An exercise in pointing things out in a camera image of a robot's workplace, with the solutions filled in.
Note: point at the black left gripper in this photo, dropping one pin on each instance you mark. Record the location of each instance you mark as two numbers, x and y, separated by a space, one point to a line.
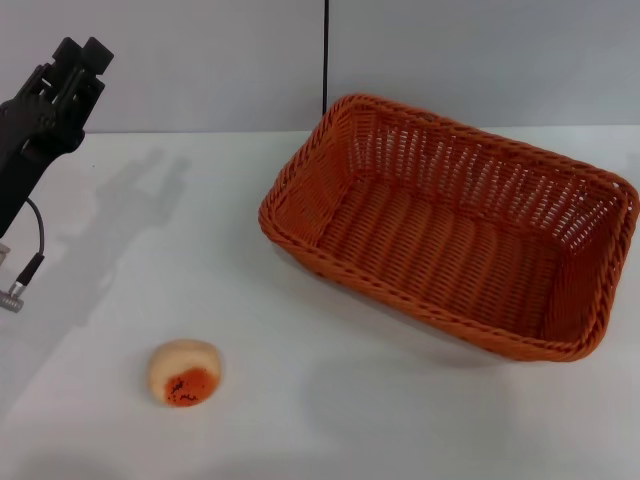
35 140

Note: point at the orange woven rectangular basket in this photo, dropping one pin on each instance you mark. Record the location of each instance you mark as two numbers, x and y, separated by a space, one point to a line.
440 250

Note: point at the round bun with orange patch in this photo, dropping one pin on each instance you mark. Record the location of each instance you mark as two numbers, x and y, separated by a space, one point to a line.
180 365

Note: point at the thin black wall joint strip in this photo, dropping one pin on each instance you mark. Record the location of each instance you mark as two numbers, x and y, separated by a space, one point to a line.
325 50

